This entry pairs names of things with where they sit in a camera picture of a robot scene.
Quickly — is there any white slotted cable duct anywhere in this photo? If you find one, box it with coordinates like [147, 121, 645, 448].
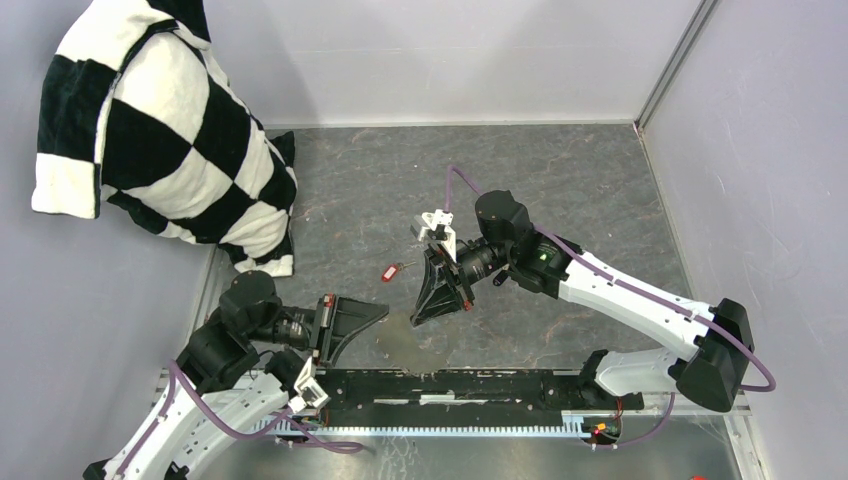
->
[251, 413, 598, 439]

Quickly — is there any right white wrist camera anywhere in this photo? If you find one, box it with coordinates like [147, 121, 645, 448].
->
[411, 209, 457, 261]

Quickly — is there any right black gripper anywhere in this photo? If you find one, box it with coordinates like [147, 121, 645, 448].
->
[410, 237, 513, 326]

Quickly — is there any black and white checkered cloth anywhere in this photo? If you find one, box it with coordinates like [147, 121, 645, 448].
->
[31, 1, 298, 277]

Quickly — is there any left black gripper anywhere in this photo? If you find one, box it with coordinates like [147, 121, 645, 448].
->
[250, 291, 391, 366]

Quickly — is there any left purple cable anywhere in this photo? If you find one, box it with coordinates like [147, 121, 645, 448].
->
[112, 360, 364, 480]

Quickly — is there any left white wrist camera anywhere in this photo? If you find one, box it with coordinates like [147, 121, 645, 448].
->
[288, 359, 330, 414]

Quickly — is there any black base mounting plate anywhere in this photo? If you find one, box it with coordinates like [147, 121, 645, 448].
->
[317, 369, 645, 428]

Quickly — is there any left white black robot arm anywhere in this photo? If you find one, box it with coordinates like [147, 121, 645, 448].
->
[82, 272, 389, 479]

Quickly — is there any corner aluminium profile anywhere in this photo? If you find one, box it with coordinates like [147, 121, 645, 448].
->
[633, 0, 720, 136]

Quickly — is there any aluminium frame rail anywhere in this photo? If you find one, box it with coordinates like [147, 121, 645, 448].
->
[129, 368, 773, 480]

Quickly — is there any key with red tag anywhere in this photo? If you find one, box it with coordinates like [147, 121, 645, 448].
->
[381, 261, 416, 283]

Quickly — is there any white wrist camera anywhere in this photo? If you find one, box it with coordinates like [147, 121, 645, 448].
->
[411, 209, 457, 261]
[288, 359, 330, 414]

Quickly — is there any purple cable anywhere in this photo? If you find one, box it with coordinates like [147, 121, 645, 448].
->
[445, 165, 776, 450]
[112, 360, 364, 480]

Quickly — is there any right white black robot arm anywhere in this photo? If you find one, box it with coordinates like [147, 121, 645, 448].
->
[410, 190, 754, 413]

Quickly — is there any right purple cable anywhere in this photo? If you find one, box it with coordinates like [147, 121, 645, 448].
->
[445, 165, 776, 450]

